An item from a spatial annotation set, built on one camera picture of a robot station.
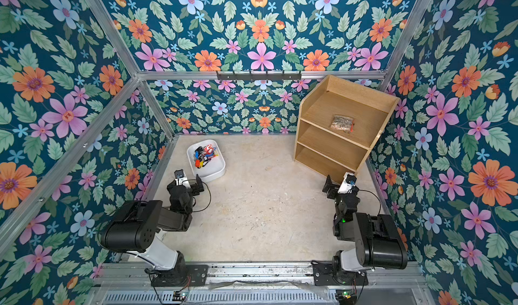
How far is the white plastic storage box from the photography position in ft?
3.42

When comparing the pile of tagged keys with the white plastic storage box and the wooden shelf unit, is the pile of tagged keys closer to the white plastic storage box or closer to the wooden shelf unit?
the white plastic storage box

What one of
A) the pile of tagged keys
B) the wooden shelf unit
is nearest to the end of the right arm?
the wooden shelf unit

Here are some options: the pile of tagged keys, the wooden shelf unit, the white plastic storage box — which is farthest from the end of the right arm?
the pile of tagged keys

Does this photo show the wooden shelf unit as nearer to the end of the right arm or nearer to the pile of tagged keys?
the end of the right arm

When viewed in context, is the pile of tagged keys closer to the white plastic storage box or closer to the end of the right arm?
the white plastic storage box

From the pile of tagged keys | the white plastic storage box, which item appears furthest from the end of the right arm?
the pile of tagged keys

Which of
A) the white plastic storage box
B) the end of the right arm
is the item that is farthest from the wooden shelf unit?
the white plastic storage box

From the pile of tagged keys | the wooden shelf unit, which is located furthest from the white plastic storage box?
the wooden shelf unit

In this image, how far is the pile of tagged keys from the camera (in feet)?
3.57

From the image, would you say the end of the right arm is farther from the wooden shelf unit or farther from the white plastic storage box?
the white plastic storage box

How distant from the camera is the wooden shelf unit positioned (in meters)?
0.79
